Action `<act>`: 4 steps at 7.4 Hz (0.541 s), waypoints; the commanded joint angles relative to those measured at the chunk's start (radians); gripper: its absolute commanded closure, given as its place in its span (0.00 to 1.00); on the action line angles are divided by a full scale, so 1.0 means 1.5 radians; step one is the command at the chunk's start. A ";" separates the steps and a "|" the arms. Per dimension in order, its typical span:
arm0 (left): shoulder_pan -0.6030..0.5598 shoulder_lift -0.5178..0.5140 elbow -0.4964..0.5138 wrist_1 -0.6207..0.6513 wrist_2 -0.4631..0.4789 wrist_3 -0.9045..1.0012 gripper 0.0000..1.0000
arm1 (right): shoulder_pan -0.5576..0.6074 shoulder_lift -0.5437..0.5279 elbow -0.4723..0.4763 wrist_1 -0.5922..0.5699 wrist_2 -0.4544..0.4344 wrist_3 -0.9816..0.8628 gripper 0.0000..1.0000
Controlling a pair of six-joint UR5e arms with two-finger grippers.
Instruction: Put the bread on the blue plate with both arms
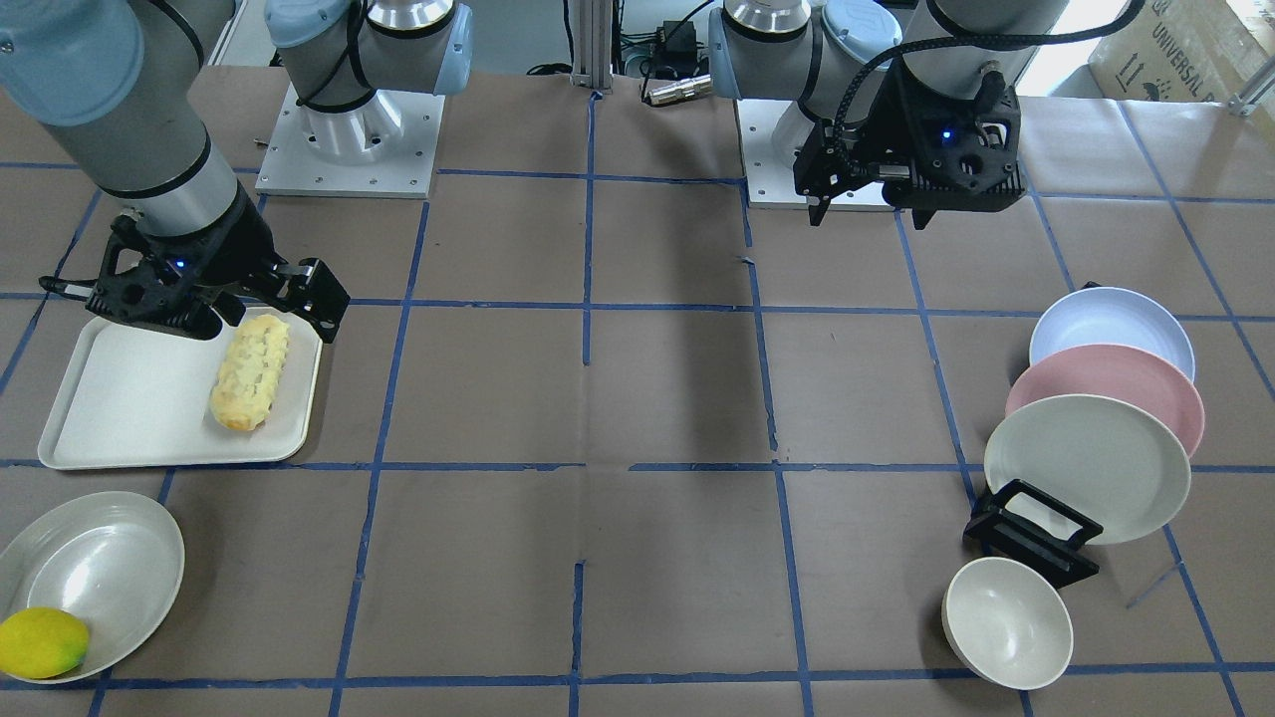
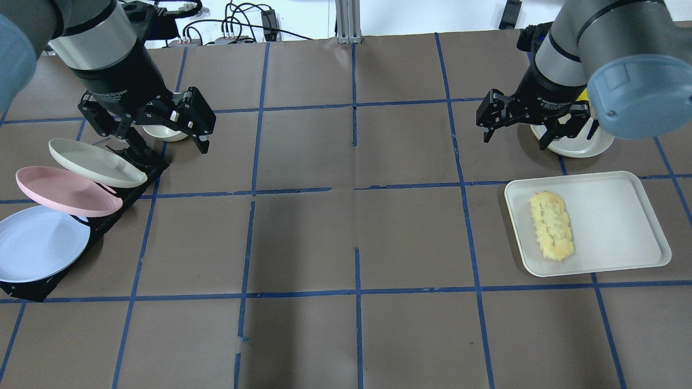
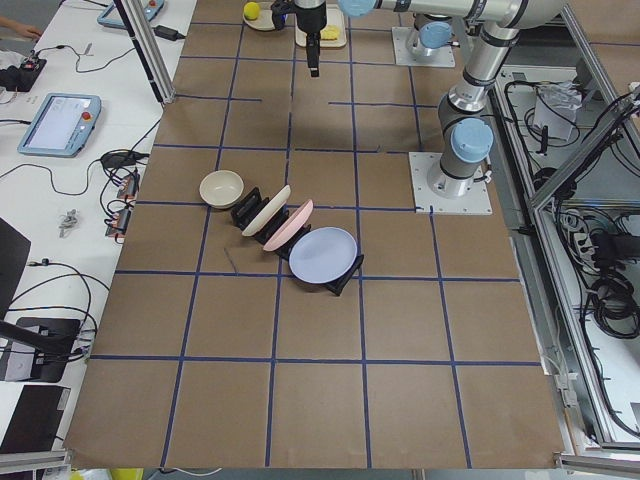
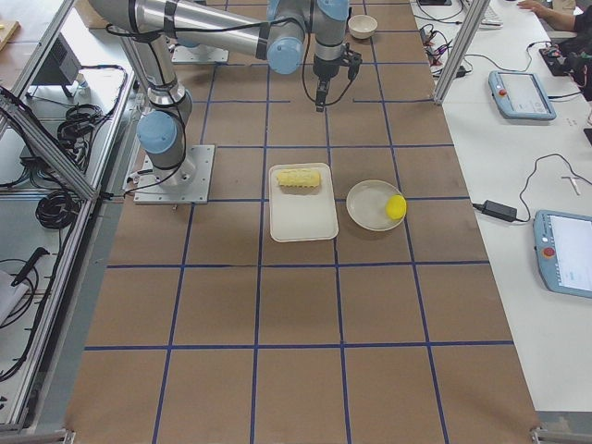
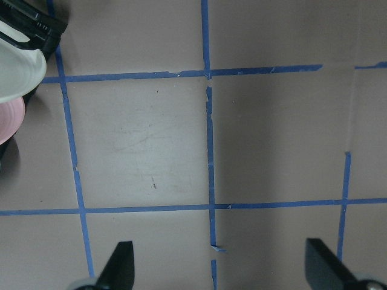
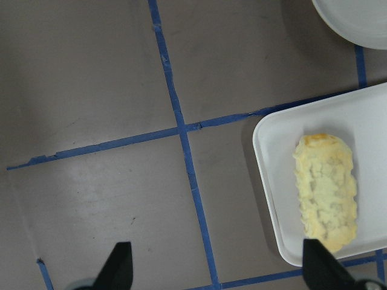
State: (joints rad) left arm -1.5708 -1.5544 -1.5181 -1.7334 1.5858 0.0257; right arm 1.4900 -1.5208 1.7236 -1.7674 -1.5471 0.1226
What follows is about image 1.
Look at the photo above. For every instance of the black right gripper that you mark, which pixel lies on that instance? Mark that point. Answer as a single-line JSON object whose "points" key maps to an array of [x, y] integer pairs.
{"points": [[242, 246]]}

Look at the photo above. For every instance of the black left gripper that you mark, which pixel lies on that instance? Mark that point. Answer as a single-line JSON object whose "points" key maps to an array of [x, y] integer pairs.
{"points": [[890, 127]]}

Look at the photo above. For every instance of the light blue plate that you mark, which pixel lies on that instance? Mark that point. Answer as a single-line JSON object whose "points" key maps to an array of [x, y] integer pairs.
{"points": [[1112, 316]]}

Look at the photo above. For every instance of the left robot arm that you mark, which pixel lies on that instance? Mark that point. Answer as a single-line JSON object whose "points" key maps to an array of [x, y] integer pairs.
{"points": [[831, 57]]}

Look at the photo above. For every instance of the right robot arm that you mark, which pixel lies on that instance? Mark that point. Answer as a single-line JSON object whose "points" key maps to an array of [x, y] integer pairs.
{"points": [[109, 81]]}

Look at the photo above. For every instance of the pink plate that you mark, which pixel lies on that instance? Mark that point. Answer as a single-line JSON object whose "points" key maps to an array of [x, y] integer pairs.
{"points": [[1126, 373]]}

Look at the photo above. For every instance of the beige shallow plate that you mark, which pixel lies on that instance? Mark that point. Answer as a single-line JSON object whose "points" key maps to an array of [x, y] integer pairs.
{"points": [[113, 560]]}

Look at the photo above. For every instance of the beige plate in rack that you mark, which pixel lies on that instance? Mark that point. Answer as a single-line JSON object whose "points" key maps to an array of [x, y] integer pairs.
{"points": [[1109, 460]]}

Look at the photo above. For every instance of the black plate rack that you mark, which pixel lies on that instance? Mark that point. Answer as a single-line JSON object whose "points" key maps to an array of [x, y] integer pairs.
{"points": [[1058, 561]]}

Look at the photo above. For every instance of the silver metal connector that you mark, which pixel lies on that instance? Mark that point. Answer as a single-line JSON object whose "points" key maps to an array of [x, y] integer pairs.
{"points": [[678, 92]]}

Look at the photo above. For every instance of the black power adapter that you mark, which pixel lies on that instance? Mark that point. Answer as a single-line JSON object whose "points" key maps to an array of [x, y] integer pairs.
{"points": [[676, 41]]}

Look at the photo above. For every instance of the cardboard box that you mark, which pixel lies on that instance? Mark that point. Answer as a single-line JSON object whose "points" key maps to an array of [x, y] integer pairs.
{"points": [[1185, 51]]}

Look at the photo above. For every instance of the yellow lemon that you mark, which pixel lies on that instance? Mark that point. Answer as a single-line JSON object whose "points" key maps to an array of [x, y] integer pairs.
{"points": [[43, 642]]}

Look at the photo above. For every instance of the beige bowl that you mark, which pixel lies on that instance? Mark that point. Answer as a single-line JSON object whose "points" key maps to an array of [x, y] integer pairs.
{"points": [[1007, 624]]}

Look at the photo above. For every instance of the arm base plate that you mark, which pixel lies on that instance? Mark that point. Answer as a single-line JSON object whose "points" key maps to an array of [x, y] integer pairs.
{"points": [[771, 134], [384, 149]]}

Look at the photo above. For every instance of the aluminium frame post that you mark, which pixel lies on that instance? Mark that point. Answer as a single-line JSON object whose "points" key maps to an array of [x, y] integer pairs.
{"points": [[594, 33]]}

